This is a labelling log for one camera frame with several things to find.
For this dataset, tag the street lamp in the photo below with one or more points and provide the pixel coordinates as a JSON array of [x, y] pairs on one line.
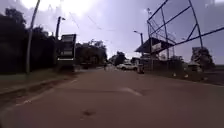
[[141, 38]]

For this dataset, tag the tall roadside sign board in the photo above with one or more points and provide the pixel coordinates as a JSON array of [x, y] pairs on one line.
[[67, 48]]

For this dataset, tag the round tree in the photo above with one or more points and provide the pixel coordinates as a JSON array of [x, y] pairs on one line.
[[202, 58]]

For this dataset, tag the dirt and grass verge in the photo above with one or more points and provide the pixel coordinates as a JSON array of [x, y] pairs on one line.
[[30, 81]]

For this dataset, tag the small tree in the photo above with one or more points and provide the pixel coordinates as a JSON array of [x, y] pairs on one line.
[[119, 58]]

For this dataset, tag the dark lamp pole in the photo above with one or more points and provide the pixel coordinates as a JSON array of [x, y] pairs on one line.
[[57, 28]]

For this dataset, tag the clump of trees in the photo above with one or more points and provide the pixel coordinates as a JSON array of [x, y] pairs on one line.
[[90, 53]]

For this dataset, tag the white car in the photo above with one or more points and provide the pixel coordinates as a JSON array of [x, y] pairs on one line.
[[127, 66]]

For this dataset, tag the metal billboard frame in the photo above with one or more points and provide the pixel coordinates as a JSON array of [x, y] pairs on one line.
[[165, 23]]

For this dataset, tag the leaning grey pole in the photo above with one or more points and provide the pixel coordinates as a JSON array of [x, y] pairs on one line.
[[30, 40]]

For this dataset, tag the dark wood of trees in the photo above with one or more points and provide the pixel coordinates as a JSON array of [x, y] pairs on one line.
[[13, 46]]

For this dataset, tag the pale asphalt road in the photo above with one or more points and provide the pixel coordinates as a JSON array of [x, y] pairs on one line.
[[126, 103]]

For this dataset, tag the building with canopy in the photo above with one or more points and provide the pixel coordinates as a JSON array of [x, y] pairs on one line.
[[153, 45]]

